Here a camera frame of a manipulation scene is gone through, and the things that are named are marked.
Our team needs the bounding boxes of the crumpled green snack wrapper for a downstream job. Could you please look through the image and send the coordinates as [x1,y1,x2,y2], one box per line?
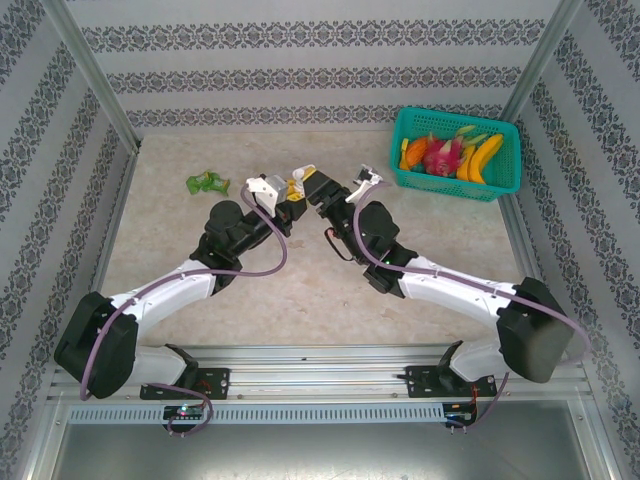
[185,170,232,197]

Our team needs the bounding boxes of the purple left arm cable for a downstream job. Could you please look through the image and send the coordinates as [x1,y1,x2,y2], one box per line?
[79,184,291,439]

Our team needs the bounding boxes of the slotted grey cable duct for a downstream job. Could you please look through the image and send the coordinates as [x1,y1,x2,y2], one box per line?
[67,403,446,425]

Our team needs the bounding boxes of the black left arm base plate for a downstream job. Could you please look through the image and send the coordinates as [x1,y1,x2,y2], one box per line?
[139,367,231,401]

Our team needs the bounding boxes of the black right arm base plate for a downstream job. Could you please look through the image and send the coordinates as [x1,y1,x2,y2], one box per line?
[405,364,499,399]

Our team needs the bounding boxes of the aluminium mounting rail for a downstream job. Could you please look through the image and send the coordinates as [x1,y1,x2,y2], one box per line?
[47,344,586,401]

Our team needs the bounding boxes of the aluminium side rail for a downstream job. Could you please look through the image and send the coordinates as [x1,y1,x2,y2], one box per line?
[499,192,571,361]
[69,149,144,366]

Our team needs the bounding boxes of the pink toy dragon fruit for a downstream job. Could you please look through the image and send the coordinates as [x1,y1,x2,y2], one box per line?
[423,132,469,177]

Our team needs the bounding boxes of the teal plastic basket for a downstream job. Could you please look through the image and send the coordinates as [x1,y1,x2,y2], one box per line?
[389,106,522,203]

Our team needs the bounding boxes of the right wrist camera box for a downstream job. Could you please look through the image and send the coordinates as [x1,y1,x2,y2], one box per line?
[346,163,387,205]

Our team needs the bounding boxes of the aluminium frame post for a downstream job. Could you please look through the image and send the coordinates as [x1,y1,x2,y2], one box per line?
[39,0,142,154]
[499,0,584,122]

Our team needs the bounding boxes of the grey metal front panel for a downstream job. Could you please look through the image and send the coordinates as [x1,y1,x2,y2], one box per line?
[29,399,616,480]

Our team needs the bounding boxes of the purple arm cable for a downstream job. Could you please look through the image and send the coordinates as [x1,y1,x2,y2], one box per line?
[79,184,291,439]
[349,180,594,434]

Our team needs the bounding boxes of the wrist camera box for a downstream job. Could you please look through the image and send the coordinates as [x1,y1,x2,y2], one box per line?
[346,163,387,205]
[243,174,294,217]

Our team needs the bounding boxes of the thin black right gripper cable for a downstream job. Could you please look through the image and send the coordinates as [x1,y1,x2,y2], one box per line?
[323,227,354,262]

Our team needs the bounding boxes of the white earbud charging case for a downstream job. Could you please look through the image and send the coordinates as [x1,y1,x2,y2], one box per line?
[291,164,316,195]

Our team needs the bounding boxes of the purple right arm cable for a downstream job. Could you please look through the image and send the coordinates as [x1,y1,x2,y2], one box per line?
[349,180,594,434]

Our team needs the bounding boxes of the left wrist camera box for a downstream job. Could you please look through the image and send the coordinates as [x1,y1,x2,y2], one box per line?
[243,174,294,217]

